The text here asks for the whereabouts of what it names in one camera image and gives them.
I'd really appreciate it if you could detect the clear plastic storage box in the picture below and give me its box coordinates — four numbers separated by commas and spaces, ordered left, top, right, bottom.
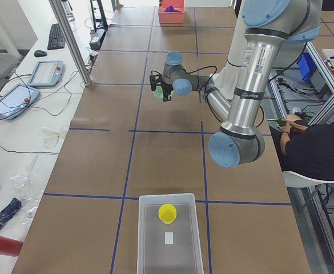
136, 193, 204, 273

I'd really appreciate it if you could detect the far teach pendant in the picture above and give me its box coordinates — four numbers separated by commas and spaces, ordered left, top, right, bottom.
27, 61, 65, 88

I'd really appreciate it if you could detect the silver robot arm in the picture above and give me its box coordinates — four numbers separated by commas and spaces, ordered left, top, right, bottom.
150, 1, 322, 167

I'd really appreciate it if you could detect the red bottle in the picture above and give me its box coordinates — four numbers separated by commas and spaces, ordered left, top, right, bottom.
0, 236, 23, 257

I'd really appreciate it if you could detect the white chair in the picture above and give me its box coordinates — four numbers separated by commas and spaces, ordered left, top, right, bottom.
282, 171, 334, 188

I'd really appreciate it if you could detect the purple cloth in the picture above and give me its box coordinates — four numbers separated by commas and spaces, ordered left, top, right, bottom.
165, 5, 181, 13

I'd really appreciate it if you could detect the blue object on desk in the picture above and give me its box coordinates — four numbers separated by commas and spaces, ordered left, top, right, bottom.
0, 198, 22, 230

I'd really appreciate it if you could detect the pink plastic bin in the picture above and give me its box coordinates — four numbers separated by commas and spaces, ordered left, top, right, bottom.
158, 0, 185, 24

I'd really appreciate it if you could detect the clear crumpled plastic wrap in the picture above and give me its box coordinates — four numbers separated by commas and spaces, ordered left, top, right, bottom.
10, 171, 45, 227

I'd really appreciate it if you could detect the black computer mouse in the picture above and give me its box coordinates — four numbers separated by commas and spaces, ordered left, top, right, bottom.
34, 50, 47, 58

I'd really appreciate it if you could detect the green handled grabber tool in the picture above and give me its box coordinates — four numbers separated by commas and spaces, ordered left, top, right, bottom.
273, 117, 287, 128

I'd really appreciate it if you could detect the white label in box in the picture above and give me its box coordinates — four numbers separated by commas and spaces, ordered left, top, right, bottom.
164, 232, 174, 244

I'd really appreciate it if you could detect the mint green bowl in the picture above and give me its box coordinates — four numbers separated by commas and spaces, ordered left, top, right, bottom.
152, 86, 164, 102

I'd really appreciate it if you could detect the white crumpled tissue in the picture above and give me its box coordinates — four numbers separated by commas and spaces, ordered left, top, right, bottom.
41, 126, 67, 148

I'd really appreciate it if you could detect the black keyboard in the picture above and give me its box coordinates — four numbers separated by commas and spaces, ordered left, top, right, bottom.
47, 23, 66, 50

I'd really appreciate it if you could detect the near teach pendant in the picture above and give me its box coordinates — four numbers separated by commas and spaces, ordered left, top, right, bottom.
0, 84, 40, 120

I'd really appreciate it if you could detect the teach pendant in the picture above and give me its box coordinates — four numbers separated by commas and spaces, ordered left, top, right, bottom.
0, 84, 40, 120
27, 61, 65, 88

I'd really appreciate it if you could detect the aluminium frame post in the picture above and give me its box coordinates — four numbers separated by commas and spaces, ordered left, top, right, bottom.
49, 0, 91, 87

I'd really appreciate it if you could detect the seated person in black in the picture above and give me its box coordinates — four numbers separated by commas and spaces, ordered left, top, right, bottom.
269, 114, 334, 181

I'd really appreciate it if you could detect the blue storage bin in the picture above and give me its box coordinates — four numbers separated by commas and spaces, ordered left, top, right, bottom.
296, 53, 317, 83

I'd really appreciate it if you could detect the black computer box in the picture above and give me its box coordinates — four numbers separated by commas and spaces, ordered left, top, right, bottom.
89, 29, 106, 51

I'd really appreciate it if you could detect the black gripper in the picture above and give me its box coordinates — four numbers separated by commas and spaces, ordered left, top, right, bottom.
150, 71, 173, 102

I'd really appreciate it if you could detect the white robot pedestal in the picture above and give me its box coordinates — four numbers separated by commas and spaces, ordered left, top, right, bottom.
214, 1, 247, 90

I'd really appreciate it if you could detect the yellow plastic cup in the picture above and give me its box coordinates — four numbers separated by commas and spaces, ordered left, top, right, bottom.
158, 204, 177, 224

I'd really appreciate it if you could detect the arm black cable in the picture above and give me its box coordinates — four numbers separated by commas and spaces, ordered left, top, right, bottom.
183, 66, 219, 83

